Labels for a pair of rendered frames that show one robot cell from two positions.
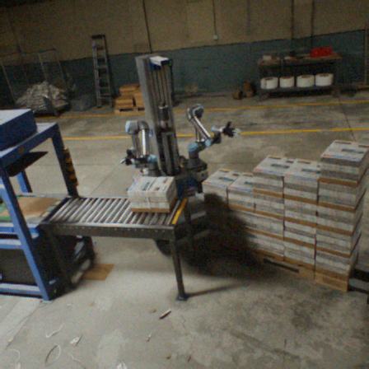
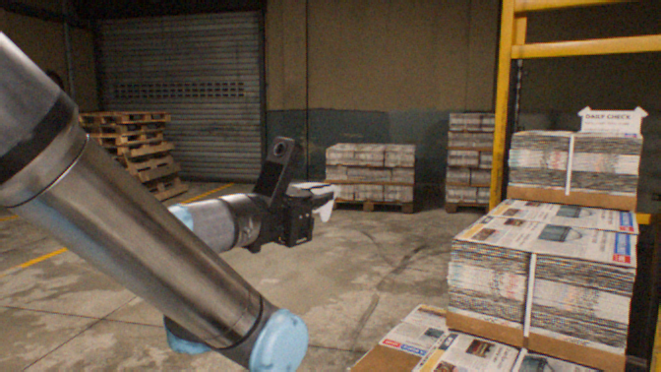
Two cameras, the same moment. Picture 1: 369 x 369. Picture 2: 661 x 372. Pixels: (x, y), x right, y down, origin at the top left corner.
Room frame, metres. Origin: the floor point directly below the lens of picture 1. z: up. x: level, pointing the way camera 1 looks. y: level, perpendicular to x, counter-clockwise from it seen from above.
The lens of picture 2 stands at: (3.68, 0.13, 1.38)
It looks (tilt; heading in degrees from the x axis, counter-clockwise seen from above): 11 degrees down; 265
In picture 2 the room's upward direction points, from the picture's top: straight up
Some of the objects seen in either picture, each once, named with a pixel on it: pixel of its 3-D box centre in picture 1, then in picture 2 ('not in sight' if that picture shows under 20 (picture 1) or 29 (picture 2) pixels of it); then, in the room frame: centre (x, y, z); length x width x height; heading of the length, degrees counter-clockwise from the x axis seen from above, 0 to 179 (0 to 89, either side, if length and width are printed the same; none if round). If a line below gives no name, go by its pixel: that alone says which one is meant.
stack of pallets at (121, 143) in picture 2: not in sight; (125, 155); (6.16, -6.91, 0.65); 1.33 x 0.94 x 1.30; 76
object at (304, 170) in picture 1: (306, 169); (561, 214); (2.87, -1.08, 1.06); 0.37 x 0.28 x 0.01; 142
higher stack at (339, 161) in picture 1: (340, 217); (559, 307); (2.68, -1.32, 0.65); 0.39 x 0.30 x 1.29; 141
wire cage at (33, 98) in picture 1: (37, 85); not in sight; (10.53, 3.58, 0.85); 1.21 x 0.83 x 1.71; 72
